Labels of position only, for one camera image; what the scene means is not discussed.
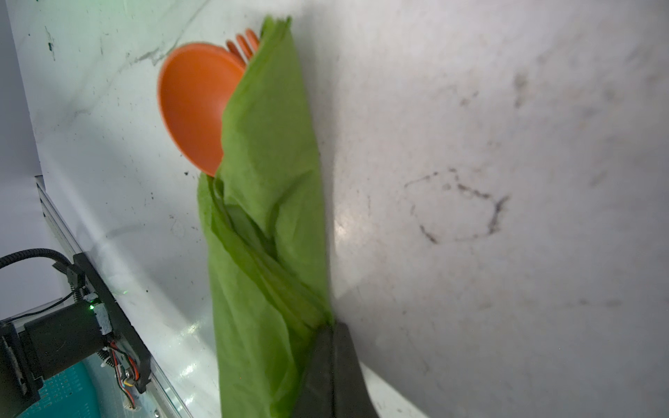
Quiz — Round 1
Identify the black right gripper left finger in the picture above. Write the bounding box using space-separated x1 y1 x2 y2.
291 326 335 418

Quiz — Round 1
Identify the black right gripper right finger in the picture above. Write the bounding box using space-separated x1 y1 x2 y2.
333 322 379 418

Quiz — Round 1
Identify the orange plastic spoon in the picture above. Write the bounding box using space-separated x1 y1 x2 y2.
157 43 246 177

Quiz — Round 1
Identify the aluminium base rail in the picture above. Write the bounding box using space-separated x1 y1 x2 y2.
36 175 192 417

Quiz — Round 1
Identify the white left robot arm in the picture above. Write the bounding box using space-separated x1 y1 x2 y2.
1 301 105 417

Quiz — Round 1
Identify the orange plastic fork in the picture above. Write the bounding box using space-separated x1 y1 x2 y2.
226 29 260 67

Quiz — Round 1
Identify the green paper napkin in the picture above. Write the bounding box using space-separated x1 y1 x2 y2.
197 17 334 417

